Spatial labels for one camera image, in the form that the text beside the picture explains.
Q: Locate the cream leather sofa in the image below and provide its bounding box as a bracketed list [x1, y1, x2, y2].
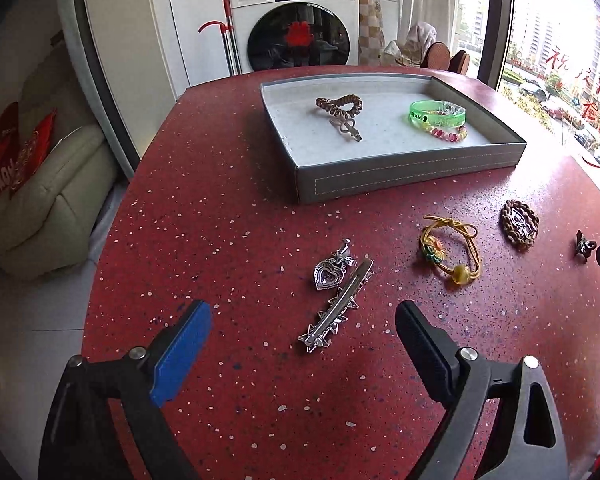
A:
[0, 50, 121, 281]

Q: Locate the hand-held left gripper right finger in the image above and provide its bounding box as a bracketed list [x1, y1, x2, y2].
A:
[395, 300, 571, 480]

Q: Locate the brown spiral hair tie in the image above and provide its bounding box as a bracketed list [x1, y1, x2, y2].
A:
[315, 94, 361, 122]

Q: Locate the white towel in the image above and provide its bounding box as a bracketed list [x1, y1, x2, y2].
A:
[407, 21, 438, 53]

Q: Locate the silver star hair clip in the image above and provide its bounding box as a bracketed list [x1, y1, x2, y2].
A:
[298, 258, 375, 355]

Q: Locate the green translucent bangle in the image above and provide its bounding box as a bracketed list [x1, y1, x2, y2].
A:
[409, 100, 467, 131]

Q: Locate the grey jewelry tray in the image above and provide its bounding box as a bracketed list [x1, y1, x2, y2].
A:
[260, 74, 527, 205]

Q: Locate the yellow flower hair tie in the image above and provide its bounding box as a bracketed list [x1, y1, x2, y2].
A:
[420, 216, 482, 288]

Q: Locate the checkered cloth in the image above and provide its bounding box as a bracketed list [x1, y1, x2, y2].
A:
[358, 0, 383, 66]

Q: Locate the red-handled mop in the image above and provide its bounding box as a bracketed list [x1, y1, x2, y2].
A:
[198, 0, 241, 75]

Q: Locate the pink beaded bracelet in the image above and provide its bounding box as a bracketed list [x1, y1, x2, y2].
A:
[425, 125, 468, 145]

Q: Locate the brown round-back chair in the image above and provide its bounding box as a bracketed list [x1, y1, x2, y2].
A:
[422, 41, 451, 70]
[450, 50, 472, 77]

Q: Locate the silver bunny hair clip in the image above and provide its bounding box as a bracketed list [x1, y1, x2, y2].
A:
[330, 115, 364, 142]

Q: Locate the white cabinet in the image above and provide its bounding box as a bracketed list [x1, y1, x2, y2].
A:
[82, 0, 231, 92]

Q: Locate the black claw hair clip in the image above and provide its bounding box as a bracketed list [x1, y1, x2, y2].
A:
[574, 230, 598, 263]

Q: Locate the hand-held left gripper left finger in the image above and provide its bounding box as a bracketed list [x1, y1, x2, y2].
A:
[37, 300, 213, 480]

